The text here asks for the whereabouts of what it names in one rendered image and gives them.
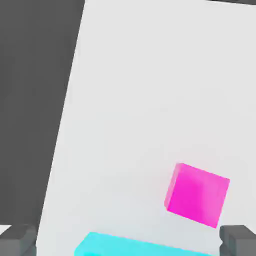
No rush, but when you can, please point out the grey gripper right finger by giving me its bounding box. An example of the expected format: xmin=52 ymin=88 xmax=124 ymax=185
xmin=219 ymin=224 xmax=256 ymax=256

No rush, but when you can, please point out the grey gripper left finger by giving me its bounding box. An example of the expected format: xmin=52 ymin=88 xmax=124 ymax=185
xmin=0 ymin=224 xmax=38 ymax=256

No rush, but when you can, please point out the small magenta cube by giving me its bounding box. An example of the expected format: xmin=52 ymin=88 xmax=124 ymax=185
xmin=163 ymin=162 xmax=231 ymax=229

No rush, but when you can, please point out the small cyan cube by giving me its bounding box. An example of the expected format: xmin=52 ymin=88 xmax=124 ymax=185
xmin=73 ymin=231 xmax=216 ymax=256

